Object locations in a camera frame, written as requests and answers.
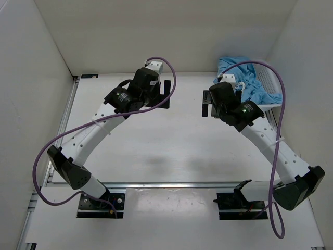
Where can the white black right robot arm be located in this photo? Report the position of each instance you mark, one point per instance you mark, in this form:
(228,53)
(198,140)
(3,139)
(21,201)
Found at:
(298,180)

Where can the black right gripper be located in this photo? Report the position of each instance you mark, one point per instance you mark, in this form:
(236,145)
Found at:
(207,99)

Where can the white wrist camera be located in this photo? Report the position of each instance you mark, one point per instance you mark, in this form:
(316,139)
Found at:
(226,77)
(155,66)

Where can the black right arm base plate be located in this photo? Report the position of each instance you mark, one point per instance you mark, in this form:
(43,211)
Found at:
(234,205)

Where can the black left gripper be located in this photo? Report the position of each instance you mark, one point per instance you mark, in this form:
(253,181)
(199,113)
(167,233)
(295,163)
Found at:
(157,88)

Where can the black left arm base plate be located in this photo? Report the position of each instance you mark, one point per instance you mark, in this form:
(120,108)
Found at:
(88,208)

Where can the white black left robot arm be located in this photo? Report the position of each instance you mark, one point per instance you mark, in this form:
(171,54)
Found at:
(128,97)

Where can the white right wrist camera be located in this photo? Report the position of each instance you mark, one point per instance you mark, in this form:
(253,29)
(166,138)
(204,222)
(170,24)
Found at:
(226,77)

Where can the dark label sticker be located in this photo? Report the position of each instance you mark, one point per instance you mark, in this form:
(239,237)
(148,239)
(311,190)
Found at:
(89,76)

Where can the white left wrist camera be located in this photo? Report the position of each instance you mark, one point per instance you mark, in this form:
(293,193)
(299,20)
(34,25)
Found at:
(155,66)

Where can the light blue shorts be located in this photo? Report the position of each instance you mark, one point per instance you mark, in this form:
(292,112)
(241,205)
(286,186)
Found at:
(246,73)

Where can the white plastic mesh basket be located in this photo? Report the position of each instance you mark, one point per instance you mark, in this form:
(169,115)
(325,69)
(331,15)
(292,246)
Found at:
(268,79)

